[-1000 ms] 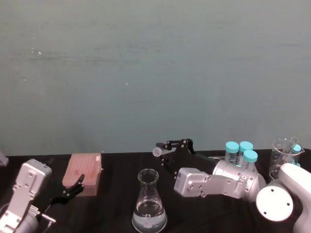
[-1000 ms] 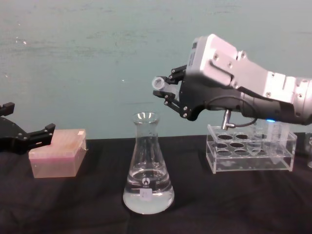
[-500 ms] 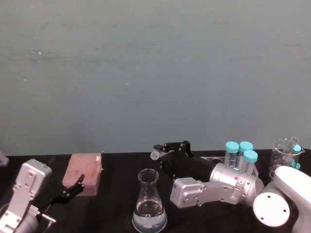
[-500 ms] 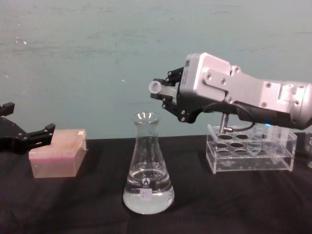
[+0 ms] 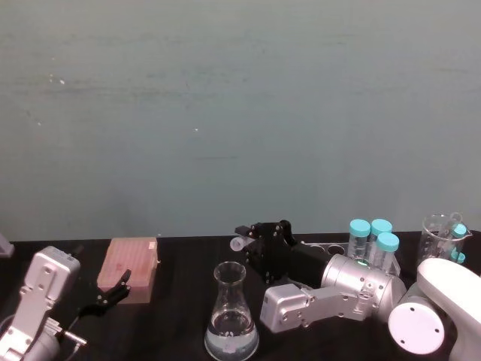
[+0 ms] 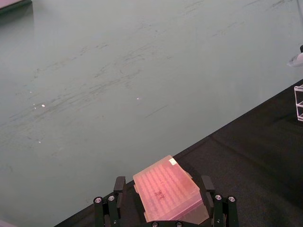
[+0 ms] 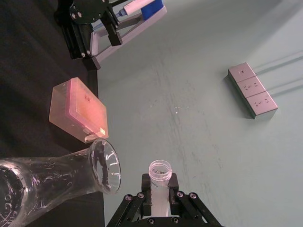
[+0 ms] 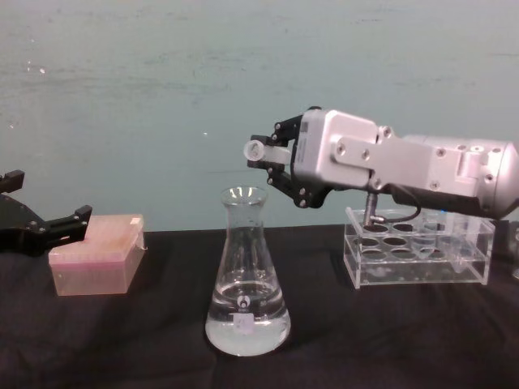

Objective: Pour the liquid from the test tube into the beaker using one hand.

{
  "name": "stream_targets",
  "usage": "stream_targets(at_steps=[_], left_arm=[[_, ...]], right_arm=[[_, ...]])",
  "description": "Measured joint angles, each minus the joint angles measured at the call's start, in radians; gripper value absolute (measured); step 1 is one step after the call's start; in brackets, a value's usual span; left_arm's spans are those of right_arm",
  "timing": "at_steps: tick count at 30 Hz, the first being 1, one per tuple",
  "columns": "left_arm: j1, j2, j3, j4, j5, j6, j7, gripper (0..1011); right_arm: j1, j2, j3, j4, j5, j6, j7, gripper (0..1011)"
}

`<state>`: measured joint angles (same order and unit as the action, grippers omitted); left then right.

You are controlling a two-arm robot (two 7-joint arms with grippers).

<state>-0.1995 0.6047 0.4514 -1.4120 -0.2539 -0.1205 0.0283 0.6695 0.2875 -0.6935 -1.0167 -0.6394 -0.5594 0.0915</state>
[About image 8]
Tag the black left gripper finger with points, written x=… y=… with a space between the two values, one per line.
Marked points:
x=12 y=181
x=69 y=227

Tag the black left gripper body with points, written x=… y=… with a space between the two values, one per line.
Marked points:
x=20 y=231

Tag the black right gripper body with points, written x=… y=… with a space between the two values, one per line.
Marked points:
x=297 y=162

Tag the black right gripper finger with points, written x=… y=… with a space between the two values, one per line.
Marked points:
x=286 y=129
x=284 y=182

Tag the small white plastic tube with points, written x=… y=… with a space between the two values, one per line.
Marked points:
x=275 y=154

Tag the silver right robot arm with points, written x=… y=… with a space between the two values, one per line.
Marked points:
x=405 y=162

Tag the pink pipette tip box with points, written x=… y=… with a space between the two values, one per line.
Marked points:
x=97 y=263

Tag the clear glass conical flask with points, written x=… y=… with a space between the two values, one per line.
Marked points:
x=247 y=324

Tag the clear conical plastic tube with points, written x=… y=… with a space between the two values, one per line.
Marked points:
x=423 y=243

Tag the clear acrylic tube rack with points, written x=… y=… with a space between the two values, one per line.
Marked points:
x=405 y=271

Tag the black table cloth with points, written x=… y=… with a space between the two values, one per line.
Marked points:
x=365 y=332

